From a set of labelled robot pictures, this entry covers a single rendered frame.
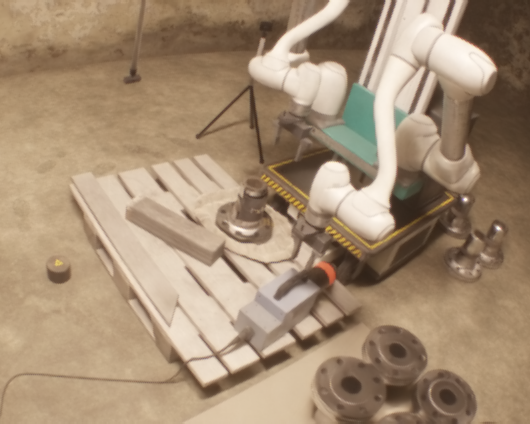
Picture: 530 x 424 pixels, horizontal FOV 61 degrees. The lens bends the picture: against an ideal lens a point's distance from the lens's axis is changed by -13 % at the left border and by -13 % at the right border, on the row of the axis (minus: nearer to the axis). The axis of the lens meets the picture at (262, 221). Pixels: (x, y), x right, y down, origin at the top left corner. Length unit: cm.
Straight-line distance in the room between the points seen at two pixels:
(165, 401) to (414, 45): 143
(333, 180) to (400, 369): 74
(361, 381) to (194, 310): 67
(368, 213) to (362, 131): 90
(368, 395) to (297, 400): 32
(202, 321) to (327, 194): 68
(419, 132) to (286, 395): 112
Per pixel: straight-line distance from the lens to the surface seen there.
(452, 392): 191
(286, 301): 180
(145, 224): 217
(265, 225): 228
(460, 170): 193
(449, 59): 149
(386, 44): 226
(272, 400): 189
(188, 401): 184
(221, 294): 199
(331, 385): 169
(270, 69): 198
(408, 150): 203
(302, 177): 244
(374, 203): 148
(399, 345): 194
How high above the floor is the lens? 157
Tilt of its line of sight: 37 degrees down
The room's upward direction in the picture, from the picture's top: 17 degrees clockwise
